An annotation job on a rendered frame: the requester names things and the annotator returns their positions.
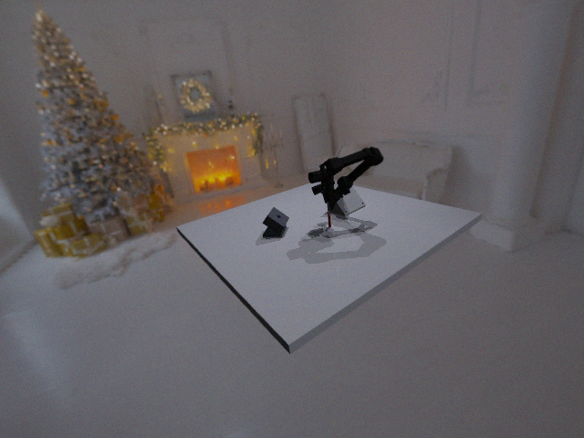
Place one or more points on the dark grey sloped panel with hole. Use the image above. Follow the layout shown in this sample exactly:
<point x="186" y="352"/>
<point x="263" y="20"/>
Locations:
<point x="276" y="223"/>

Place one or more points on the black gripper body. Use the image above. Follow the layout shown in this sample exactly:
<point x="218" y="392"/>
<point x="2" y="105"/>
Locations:
<point x="329" y="187"/>

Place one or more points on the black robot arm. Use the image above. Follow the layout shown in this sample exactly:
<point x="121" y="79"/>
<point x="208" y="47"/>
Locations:
<point x="372" y="156"/>

